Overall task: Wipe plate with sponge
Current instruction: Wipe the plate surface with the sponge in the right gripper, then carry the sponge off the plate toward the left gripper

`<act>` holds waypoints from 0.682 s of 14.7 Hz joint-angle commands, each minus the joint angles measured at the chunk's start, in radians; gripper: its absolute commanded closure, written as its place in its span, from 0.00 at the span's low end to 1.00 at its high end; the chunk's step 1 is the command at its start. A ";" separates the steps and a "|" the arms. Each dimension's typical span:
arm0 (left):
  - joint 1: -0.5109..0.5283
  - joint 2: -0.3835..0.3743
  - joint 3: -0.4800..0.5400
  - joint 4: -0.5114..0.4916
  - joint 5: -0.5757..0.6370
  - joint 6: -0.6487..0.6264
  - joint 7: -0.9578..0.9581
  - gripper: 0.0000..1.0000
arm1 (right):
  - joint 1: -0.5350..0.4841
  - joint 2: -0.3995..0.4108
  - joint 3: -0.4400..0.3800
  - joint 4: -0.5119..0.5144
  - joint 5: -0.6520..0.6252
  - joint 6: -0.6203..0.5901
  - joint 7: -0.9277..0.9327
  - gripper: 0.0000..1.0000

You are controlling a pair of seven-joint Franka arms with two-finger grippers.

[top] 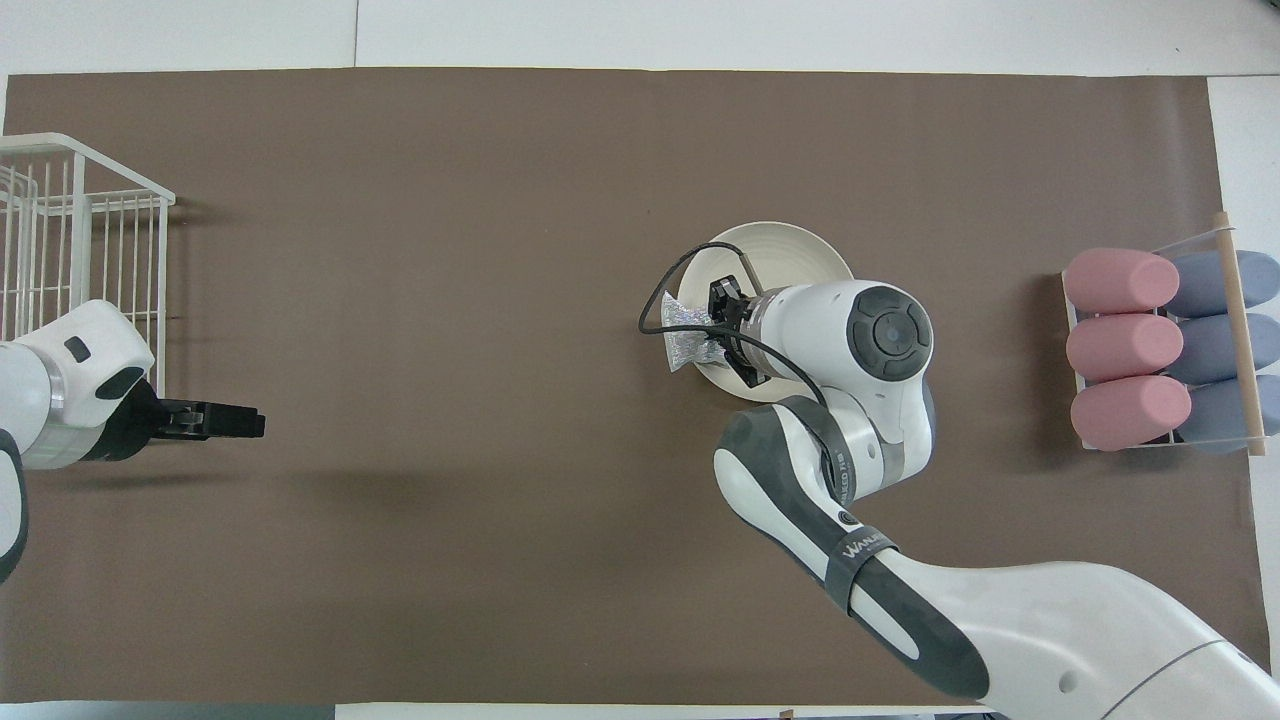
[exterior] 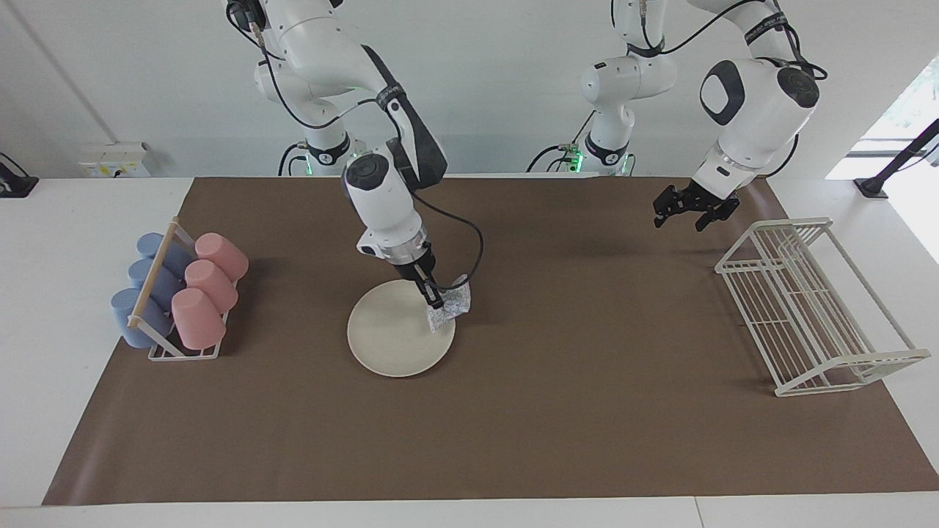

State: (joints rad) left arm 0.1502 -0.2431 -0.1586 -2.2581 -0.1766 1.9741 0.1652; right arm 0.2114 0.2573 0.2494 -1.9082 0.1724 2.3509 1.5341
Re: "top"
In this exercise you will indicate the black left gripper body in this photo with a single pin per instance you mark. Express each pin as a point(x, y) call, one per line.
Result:
point(150, 425)

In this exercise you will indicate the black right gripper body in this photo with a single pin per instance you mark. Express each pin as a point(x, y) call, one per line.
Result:
point(750, 335)

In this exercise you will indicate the shiny crinkled snack packet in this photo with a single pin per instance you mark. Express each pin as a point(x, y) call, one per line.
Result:
point(685, 335)

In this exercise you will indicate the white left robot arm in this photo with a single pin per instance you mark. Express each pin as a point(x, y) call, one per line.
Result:
point(60, 380)

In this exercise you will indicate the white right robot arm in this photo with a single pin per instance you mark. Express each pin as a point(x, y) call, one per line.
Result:
point(1050, 620)

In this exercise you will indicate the cream round plate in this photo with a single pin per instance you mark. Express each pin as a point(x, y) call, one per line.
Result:
point(790, 255)

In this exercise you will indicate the brown table mat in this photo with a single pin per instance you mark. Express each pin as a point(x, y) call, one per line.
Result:
point(450, 250)

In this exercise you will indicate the pink plastic cup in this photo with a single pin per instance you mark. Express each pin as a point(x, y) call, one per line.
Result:
point(1125, 347)
point(1130, 412)
point(1120, 281)

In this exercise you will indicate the blue plastic cup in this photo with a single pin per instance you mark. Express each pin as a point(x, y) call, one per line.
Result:
point(1200, 285)
point(1205, 348)
point(1215, 415)

